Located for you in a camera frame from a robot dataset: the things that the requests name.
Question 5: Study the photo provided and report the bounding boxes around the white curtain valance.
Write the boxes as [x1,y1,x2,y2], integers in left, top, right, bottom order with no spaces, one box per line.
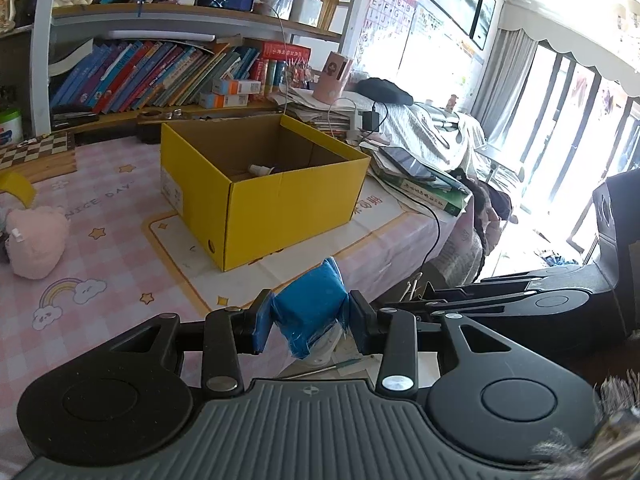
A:
[502,0,640,98]

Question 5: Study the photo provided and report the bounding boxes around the alphabet wall poster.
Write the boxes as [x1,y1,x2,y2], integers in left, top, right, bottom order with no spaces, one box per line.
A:
[360,0,418,61]

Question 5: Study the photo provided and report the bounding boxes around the black cap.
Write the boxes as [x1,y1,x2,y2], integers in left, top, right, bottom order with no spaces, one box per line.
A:
[357,77,415,106]

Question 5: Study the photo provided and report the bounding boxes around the wooden chess board box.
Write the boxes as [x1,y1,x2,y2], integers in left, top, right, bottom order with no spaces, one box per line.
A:
[0,131,76,181]

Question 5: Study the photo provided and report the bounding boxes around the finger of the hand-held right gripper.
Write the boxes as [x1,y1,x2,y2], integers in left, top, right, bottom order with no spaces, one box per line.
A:
[380,294,531,321]
[457,264,598,297]

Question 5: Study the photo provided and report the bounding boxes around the dark desk organiser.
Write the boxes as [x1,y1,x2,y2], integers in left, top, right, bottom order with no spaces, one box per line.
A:
[136,108,193,143]

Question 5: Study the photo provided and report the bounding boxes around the yellow tape roll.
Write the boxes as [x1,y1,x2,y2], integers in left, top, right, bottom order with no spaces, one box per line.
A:
[0,170,37,208]

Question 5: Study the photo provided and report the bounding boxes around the grey cloth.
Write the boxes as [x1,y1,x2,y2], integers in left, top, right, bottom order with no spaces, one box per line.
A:
[350,95,496,176]

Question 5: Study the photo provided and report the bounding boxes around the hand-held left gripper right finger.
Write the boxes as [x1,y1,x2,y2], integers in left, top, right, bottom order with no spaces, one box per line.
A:
[349,291,546,393]

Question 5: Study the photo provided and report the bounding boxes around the small orange white box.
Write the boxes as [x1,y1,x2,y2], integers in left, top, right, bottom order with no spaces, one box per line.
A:
[199,92,248,108]
[215,79,262,96]

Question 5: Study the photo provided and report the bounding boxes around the red flat box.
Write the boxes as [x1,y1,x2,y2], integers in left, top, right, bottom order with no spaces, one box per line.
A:
[259,42,311,61]

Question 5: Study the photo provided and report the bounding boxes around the white bookshelf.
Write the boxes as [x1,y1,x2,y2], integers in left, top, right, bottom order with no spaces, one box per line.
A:
[30,0,361,136]

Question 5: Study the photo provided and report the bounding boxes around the black stapler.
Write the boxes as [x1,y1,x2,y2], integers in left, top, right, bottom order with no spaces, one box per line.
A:
[50,105,101,131]

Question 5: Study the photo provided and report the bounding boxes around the stack of papers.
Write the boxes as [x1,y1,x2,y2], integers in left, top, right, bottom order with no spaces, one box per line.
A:
[270,87,361,133]

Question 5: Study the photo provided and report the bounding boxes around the black smartphone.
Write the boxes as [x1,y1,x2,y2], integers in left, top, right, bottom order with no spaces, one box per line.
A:
[378,146,437,182]

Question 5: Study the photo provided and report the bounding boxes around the green-lid jar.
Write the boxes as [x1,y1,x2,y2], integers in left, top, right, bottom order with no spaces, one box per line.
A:
[0,107,24,145]

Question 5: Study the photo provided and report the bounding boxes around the green book stack with phone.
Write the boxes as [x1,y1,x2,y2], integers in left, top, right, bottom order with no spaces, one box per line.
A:
[367,152,473,217]

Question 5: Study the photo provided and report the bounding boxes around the white pencil container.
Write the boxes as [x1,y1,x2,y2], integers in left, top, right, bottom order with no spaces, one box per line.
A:
[290,0,324,28]
[260,0,294,21]

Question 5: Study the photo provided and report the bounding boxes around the grey fuzzy sleeve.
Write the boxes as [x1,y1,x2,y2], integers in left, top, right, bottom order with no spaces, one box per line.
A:
[537,370,640,476]

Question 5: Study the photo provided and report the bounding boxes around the pink cup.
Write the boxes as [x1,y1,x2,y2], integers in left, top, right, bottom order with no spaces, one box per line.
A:
[312,52,353,103]

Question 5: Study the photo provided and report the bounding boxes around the yellow cardboard box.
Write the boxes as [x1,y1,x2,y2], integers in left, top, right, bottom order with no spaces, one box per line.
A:
[160,113,372,272]

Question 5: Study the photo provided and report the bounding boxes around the blue packet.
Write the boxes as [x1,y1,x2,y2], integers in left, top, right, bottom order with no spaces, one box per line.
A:
[271,257,348,360]

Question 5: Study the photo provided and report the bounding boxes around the grey curtain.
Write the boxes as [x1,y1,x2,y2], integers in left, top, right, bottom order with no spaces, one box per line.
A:
[472,27,541,133]

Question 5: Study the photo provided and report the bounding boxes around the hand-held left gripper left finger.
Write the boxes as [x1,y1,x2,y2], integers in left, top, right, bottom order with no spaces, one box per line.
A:
[97,289,273,392]

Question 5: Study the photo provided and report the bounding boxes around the pink plush toy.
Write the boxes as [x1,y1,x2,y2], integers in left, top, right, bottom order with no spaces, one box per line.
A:
[4,206,70,281]

